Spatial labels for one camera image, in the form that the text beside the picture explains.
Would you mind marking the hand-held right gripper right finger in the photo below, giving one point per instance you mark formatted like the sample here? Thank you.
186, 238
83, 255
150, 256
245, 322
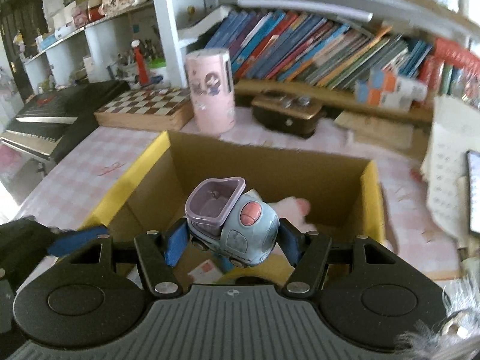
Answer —
288, 243

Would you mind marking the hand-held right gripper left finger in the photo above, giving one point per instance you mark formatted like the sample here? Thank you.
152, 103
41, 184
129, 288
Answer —
176, 245

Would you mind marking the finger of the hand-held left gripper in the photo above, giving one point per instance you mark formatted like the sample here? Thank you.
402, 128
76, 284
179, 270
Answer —
71, 243

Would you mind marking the pink plush toy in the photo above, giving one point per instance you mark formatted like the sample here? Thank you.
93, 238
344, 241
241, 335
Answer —
296, 210

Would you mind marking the grey purple toy truck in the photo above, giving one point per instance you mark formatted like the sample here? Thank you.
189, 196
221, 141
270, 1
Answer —
240, 232

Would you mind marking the yellow tape roll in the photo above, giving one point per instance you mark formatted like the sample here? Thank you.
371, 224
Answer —
227, 277

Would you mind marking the yellow cardboard box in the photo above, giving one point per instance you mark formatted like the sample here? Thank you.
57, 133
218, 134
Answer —
262, 172

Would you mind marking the pink checkered desktop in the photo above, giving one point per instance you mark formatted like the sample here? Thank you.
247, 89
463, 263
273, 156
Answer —
75, 168

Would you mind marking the red white small packet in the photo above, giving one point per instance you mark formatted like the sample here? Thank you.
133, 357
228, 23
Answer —
204, 270

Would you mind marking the dark brown wooden box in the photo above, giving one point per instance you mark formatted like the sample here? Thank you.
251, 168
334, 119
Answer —
285, 120

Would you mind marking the black electronic keyboard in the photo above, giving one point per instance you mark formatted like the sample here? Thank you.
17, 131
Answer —
56, 112

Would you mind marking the flat wooden board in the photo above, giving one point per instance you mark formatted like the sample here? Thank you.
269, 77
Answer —
375, 129

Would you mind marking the wooden chessboard box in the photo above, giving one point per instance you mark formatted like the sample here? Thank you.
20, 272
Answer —
146, 105

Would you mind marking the pink cartoon canister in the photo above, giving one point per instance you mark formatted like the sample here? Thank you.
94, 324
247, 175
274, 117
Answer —
210, 93

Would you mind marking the orange white small box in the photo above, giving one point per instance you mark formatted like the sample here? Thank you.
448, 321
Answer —
375, 99
405, 84

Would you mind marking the white jar green lid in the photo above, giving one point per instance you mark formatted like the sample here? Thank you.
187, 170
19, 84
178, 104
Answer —
159, 75

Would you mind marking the pen holder with pens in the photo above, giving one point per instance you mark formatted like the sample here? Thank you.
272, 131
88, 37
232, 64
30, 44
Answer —
125, 73

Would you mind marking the grey furry cloth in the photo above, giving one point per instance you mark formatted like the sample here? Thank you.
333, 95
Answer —
450, 330

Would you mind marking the smartphone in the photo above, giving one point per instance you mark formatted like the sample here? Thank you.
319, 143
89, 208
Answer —
474, 195

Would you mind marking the long row of colourful books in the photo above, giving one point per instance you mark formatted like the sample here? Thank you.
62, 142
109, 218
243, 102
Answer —
300, 45

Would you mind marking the white bookshelf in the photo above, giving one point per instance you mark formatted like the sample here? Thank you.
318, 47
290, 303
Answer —
165, 26

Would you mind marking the pink tin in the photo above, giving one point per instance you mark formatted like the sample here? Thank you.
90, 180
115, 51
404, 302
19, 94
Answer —
79, 17

